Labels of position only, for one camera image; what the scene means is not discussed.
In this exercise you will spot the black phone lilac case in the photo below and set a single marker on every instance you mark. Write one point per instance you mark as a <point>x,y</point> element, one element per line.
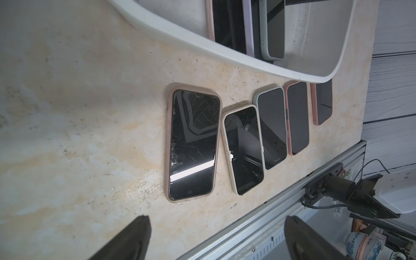
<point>251,18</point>

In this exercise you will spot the white plastic storage box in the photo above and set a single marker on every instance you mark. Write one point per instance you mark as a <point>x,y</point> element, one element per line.
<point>315,42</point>

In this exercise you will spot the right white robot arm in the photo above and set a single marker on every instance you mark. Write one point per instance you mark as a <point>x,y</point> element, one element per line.
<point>383,196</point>

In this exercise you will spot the black phone pink case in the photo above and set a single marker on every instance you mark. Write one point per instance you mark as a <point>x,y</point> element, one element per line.
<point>322,101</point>
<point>297,117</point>

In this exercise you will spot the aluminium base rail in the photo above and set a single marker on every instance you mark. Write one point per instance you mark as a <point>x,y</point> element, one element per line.
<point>260,231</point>

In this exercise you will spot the black phone green case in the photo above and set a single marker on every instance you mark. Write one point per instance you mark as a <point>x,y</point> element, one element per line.
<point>271,108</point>

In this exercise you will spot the black phone cream case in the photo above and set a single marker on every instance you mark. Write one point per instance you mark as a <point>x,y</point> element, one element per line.
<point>243,148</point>

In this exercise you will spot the cracked phone pink case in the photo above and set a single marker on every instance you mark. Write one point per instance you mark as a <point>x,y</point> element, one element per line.
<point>192,140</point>

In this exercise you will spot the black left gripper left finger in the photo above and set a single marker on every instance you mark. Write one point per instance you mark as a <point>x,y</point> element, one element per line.
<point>131,243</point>

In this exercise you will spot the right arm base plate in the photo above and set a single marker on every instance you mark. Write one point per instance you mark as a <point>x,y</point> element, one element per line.
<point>315,189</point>

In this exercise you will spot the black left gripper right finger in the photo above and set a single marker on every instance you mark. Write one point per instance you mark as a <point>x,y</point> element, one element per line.
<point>304,243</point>

